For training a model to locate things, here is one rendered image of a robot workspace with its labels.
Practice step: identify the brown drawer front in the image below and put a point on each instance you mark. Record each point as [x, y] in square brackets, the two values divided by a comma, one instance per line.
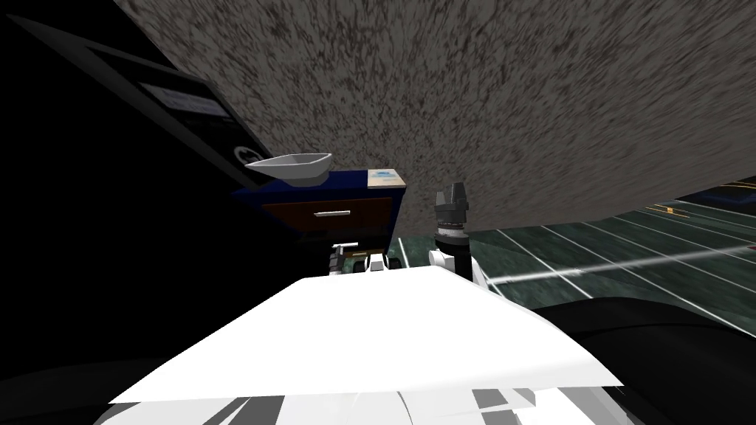
[366, 213]

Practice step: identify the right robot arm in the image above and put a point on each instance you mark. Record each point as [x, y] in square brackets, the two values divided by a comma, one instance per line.
[452, 241]

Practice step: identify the black panelled appliance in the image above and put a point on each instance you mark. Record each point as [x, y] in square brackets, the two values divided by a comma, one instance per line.
[195, 118]

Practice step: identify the blue bedside cabinet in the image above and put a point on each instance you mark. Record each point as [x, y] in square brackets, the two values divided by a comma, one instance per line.
[354, 183]

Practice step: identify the beige book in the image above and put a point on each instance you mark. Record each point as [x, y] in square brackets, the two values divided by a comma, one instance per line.
[386, 178]

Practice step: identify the grey bowl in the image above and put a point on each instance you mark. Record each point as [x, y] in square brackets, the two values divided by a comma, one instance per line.
[292, 168]

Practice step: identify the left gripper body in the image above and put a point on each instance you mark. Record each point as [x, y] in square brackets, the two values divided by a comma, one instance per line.
[336, 262]

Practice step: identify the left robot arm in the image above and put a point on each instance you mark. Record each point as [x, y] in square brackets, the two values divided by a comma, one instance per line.
[378, 263]

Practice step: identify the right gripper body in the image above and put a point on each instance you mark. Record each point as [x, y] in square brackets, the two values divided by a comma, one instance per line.
[451, 206]

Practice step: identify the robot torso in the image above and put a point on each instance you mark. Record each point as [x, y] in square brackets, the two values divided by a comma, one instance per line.
[366, 330]

